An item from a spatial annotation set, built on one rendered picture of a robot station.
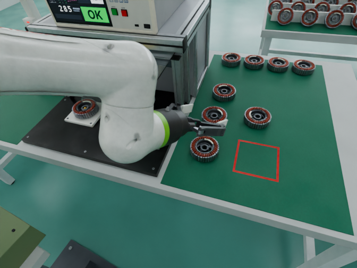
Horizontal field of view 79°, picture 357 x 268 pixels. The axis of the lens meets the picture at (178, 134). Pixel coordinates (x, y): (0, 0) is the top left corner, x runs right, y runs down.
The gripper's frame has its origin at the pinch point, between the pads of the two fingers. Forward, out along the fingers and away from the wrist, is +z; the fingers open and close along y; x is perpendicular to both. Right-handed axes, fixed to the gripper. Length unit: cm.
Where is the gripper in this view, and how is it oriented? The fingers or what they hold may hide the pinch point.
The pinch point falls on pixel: (206, 115)
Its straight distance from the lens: 73.2
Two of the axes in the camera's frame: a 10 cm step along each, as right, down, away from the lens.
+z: 5.8, -1.9, 7.9
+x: 2.5, -8.8, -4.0
